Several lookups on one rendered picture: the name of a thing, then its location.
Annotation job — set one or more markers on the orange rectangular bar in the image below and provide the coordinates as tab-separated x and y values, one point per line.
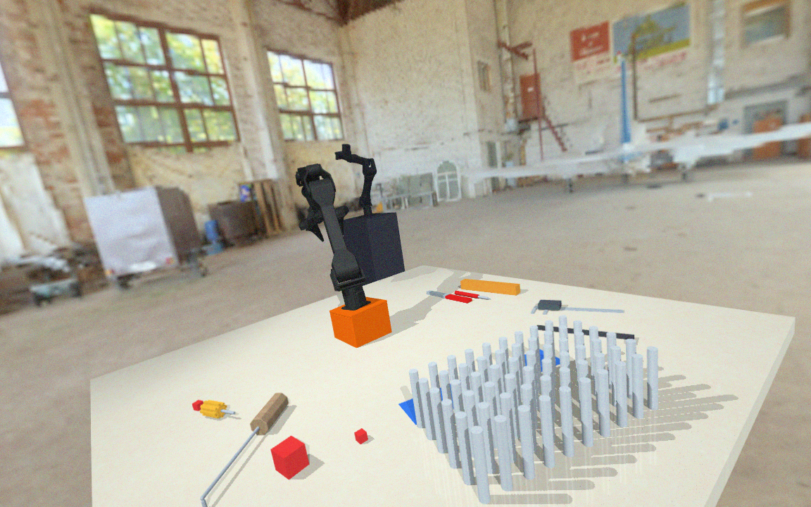
492	287

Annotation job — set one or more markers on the blue flat strip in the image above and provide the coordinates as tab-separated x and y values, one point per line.
409	408

